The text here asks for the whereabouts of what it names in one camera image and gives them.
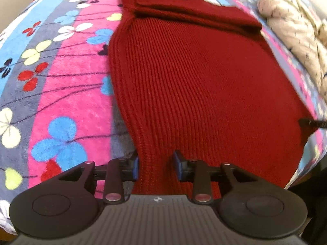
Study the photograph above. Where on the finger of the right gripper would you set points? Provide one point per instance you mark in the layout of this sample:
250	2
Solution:
312	123

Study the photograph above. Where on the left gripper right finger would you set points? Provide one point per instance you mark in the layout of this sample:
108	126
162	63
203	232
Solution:
201	175

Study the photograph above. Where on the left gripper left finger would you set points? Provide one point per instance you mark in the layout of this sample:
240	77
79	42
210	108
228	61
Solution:
113	174

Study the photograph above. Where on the dark red knit sweater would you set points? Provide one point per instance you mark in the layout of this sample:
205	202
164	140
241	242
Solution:
192	76

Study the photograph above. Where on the floral striped fleece bed blanket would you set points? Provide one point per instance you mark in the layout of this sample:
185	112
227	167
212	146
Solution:
57	101

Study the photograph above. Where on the beige star pattern duvet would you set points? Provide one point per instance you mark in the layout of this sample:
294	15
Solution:
302	32

